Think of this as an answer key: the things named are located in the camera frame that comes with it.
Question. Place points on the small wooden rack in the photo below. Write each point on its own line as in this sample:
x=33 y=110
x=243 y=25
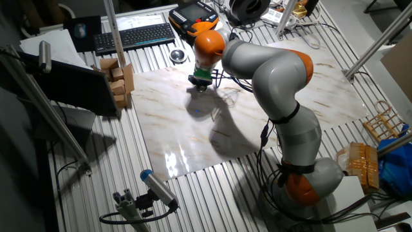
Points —
x=384 y=122

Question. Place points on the cardboard box with wooden blocks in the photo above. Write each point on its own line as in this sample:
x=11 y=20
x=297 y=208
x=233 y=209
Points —
x=119 y=83

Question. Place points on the white box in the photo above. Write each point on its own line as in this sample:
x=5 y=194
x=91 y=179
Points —
x=351 y=206

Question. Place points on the white paper stack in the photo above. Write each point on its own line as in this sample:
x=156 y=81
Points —
x=51 y=45

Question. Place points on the computer mouse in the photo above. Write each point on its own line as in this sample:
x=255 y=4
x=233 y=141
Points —
x=80 y=30

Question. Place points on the black mouse pad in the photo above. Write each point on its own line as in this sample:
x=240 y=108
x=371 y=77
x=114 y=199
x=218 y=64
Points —
x=93 y=32

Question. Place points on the white printed document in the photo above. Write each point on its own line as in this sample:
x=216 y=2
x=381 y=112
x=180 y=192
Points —
x=138 y=22

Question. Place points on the white power strip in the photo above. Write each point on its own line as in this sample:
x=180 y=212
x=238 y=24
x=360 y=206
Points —
x=272 y=16

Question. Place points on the blue bag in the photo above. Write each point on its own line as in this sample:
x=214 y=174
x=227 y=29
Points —
x=396 y=167

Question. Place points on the aluminium extrusion camera stand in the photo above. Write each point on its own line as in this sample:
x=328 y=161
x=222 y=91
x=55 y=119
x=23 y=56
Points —
x=128 y=209

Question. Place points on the black keyboard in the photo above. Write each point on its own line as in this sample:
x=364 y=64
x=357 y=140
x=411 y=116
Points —
x=135 y=38

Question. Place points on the tan cardboard box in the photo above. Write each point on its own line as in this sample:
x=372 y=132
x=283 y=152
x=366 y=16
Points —
x=362 y=164

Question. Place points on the silver camera with blue tip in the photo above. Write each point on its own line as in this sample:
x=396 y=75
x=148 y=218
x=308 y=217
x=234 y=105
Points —
x=159 y=188

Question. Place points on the white egg shaped object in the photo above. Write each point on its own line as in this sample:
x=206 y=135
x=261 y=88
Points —
x=220 y=25

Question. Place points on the black monitor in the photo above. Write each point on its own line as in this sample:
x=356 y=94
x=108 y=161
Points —
x=74 y=87

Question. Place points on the tall aluminium post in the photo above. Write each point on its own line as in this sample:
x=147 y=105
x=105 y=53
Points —
x=114 y=32

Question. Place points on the silver orange robot arm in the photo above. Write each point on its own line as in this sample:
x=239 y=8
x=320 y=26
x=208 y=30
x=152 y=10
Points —
x=273 y=74

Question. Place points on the flat cardboard sheet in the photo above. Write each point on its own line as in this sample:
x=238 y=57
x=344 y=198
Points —
x=399 y=64

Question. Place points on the gold crumpled foil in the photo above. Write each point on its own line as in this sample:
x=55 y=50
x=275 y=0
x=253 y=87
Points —
x=299 y=10

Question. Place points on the marble pattern sheet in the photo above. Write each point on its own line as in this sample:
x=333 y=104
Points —
x=167 y=129

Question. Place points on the diagonal aluminium bar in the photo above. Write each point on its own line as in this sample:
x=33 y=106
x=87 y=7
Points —
x=380 y=40

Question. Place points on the long aluminium frame bar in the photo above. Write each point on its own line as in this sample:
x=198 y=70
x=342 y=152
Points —
x=42 y=106

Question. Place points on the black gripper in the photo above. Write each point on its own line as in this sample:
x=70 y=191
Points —
x=200 y=81

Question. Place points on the green gripper mount adapter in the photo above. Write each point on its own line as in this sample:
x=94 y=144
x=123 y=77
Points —
x=203 y=74

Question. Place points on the orange black teach pendant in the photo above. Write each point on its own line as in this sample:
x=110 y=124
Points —
x=190 y=16

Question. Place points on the short aluminium post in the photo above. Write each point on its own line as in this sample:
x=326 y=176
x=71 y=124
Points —
x=286 y=17

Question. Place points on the short aluminium bar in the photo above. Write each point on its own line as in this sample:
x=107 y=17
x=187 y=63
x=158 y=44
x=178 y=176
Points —
x=394 y=145

